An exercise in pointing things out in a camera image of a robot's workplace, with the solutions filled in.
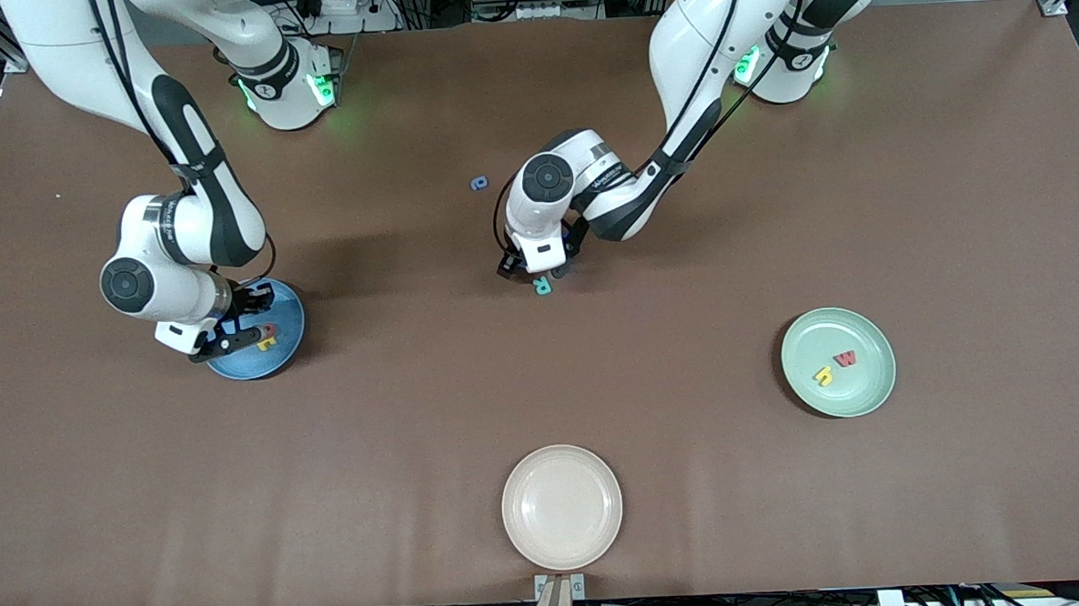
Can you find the blue foam lowercase a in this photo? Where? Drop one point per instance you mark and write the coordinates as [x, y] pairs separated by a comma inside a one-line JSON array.
[[479, 184]]

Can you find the red foam lowercase w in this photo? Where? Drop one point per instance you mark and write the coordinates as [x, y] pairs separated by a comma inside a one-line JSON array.
[[844, 358]]

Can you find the green plate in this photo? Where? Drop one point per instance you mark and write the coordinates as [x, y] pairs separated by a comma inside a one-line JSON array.
[[862, 389]]

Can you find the blue plate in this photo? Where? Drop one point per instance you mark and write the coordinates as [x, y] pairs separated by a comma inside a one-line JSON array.
[[287, 355]]

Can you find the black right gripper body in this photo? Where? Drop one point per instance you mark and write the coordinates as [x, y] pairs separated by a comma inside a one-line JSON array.
[[246, 300]]

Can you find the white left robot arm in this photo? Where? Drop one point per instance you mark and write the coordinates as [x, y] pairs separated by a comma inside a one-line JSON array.
[[701, 41]]

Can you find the beige plate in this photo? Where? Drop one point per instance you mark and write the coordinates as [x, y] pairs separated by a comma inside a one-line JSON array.
[[562, 507]]

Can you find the white power strip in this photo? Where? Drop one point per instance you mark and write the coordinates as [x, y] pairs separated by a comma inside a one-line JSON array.
[[353, 1]]

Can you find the yellow foam uppercase H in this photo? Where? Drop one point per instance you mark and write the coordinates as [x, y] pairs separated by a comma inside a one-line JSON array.
[[268, 344]]

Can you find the yellow foam lowercase h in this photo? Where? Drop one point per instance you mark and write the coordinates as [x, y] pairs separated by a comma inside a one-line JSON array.
[[823, 375]]

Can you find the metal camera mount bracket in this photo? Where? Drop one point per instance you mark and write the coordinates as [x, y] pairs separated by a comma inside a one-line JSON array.
[[559, 594]]

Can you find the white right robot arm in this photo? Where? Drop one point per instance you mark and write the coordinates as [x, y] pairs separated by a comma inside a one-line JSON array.
[[179, 296]]

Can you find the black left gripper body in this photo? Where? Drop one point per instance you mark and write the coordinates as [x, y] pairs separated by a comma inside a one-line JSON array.
[[576, 238]]

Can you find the teal foam uppercase R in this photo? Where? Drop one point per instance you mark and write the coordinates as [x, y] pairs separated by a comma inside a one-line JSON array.
[[541, 286]]

